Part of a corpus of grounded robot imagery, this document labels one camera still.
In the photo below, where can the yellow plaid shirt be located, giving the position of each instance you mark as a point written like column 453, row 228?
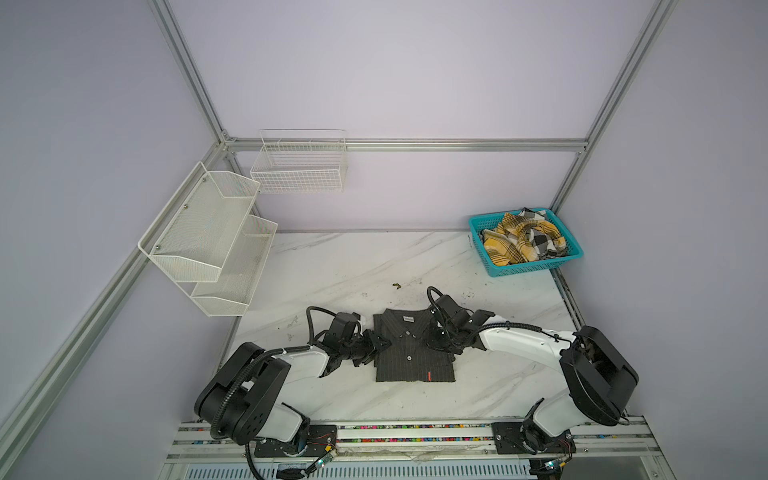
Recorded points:
column 524, row 237

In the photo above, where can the dark grey pinstriped shirt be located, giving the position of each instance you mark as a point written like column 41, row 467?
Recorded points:
column 409, row 358

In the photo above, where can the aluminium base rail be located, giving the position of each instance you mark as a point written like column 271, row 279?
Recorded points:
column 426, row 449

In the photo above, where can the aluminium frame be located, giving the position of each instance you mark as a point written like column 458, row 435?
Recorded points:
column 34, row 409

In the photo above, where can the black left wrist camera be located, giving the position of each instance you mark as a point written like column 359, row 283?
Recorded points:
column 342, row 329

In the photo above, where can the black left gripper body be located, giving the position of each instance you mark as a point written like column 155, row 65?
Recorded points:
column 360, row 350

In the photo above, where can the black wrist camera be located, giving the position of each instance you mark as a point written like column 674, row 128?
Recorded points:
column 342, row 329
column 451, row 309

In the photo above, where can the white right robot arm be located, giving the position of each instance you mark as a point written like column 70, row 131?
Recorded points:
column 599, row 381

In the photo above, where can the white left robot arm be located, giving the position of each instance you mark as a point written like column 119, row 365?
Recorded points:
column 243, row 402

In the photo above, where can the white mesh two-tier shelf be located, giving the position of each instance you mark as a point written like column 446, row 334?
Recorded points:
column 209, row 242

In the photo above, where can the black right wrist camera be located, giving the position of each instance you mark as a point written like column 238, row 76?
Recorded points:
column 451, row 309

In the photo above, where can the white wire wall basket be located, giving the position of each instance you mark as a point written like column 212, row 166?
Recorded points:
column 293, row 161

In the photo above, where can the teal plastic basket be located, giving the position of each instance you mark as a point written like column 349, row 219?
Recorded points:
column 488, row 221

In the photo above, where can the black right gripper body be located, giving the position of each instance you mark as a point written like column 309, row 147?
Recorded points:
column 434, row 342

